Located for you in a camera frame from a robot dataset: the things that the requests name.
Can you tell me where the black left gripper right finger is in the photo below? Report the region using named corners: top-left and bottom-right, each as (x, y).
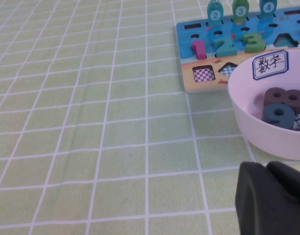
top-left (266, 161), bottom-right (300, 209)

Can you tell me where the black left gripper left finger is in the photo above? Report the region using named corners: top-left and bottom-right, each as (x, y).
top-left (234, 161), bottom-right (300, 235)

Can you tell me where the dark blue number nine piece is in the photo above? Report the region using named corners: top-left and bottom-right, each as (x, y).
top-left (261, 102), bottom-right (296, 130)

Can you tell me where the pink plastic bowl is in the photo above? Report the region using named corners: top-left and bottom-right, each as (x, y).
top-left (227, 47), bottom-right (300, 162)

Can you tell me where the green number three piece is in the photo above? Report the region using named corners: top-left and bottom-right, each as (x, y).
top-left (241, 33), bottom-right (266, 54)

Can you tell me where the teal number two piece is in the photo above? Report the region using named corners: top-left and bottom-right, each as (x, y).
top-left (212, 36), bottom-right (238, 57)

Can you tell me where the pink number one piece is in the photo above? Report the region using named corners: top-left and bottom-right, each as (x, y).
top-left (191, 40), bottom-right (207, 60)

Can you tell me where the blue wooden puzzle board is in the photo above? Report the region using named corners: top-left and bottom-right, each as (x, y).
top-left (175, 6), bottom-right (300, 94)

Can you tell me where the teal fish number four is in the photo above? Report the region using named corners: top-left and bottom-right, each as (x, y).
top-left (258, 0), bottom-right (278, 22)

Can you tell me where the green fish number three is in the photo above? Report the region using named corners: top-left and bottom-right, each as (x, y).
top-left (231, 0), bottom-right (250, 25)

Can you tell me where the teal fish number two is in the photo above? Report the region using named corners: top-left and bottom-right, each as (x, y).
top-left (206, 0), bottom-right (225, 27)

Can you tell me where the green checked tablecloth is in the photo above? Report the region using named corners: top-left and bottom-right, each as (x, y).
top-left (0, 0), bottom-right (300, 235)

